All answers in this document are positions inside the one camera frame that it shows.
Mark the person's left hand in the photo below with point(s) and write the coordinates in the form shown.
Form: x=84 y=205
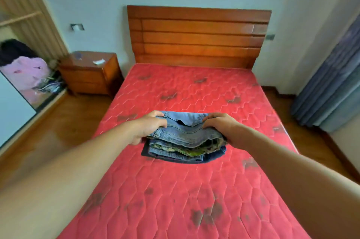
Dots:
x=146 y=127

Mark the person's right hand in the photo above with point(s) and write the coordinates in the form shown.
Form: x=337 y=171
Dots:
x=225 y=127

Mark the light blue jeans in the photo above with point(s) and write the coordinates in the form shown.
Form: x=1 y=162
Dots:
x=185 y=140

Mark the frosted wardrobe sliding door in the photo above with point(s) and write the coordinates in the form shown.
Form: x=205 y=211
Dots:
x=14 y=112

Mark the wooden wardrobe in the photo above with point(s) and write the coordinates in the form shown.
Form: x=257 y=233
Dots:
x=33 y=0

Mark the person's right forearm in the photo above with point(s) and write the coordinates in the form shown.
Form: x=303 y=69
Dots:
x=303 y=185

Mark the person's left forearm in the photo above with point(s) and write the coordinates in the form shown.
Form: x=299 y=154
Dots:
x=56 y=179

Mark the pink clothes pile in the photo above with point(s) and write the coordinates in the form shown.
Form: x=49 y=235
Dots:
x=50 y=85

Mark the red quilted mattress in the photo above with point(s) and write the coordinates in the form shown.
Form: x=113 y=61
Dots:
x=182 y=191

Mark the wooden nightstand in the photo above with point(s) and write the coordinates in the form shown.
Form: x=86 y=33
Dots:
x=84 y=76

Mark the white paper scrap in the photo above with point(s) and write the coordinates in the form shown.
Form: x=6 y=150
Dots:
x=99 y=61

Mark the wooden bed headboard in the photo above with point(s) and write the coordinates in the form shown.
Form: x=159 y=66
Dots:
x=197 y=36

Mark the grey smartphone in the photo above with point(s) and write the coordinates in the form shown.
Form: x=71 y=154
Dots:
x=78 y=56

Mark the blue grey curtain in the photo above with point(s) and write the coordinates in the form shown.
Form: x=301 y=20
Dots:
x=332 y=92

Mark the pink fabric bundle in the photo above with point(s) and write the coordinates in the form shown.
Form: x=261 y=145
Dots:
x=25 y=76

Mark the black fabric bundle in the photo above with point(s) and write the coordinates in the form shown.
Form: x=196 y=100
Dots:
x=14 y=50

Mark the grey wall switch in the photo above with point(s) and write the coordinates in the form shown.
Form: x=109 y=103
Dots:
x=270 y=37
x=77 y=27

